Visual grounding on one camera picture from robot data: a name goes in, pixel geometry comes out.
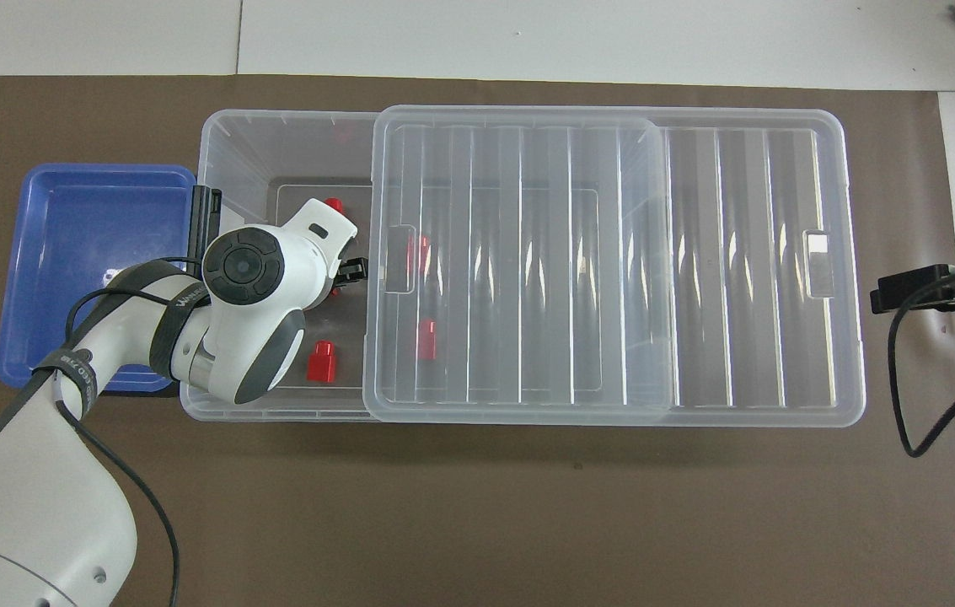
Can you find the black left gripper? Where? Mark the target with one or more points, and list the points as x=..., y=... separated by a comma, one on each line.
x=337, y=271

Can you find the clear ribbed box lid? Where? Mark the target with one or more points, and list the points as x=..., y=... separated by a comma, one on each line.
x=738, y=253

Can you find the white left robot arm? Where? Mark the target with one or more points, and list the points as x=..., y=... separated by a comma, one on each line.
x=22, y=506

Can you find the red toy block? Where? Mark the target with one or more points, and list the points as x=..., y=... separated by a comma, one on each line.
x=425, y=340
x=322, y=362
x=333, y=205
x=418, y=253

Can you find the clear plastic storage box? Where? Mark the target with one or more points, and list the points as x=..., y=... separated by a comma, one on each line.
x=292, y=152

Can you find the black box latch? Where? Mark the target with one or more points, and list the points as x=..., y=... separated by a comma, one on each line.
x=206, y=211

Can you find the blue plastic tray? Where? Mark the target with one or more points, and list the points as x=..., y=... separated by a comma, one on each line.
x=47, y=253

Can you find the brown table mat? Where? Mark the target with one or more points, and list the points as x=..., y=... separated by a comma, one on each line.
x=443, y=523

